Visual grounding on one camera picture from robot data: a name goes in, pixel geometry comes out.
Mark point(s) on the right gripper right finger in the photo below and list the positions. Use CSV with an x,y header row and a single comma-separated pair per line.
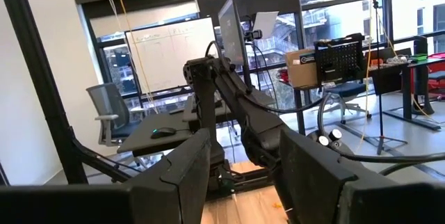
x,y
306,182

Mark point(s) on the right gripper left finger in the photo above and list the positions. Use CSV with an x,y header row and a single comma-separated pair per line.
x,y
187,182

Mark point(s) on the orange plastic spider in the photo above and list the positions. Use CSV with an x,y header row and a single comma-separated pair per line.
x,y
277,205

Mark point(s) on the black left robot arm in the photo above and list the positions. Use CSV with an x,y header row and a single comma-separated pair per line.
x,y
205,105

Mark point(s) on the white capped knob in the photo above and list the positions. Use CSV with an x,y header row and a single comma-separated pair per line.
x,y
336,135
323,141

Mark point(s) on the black computer mouse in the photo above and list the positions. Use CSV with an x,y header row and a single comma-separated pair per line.
x,y
163,133

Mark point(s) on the blue office chair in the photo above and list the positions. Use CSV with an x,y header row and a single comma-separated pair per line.
x,y
347,89

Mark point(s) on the cardboard box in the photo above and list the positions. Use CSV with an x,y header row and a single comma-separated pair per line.
x,y
299,74

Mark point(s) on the grey office chair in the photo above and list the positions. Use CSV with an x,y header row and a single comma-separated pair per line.
x,y
107,105

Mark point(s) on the black perforated crate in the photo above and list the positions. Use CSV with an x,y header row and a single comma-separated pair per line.
x,y
339,60

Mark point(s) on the black tripod stand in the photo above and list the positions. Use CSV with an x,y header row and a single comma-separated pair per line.
x,y
379,78

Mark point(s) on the whiteboard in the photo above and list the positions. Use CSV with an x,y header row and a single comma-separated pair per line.
x,y
163,53

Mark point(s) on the black standing desk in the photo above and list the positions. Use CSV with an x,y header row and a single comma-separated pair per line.
x,y
406,92

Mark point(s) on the black webcam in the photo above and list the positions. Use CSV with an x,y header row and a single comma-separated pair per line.
x,y
255,35

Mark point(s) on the desk computer monitor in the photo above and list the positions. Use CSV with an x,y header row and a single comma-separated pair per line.
x,y
231,32

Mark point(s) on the white paper sheet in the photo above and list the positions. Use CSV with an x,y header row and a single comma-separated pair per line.
x,y
266,22

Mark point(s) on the large glass window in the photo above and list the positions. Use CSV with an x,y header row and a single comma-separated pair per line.
x,y
340,8

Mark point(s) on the black aluminium rig frame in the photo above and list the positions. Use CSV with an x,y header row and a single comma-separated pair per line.
x,y
34,60

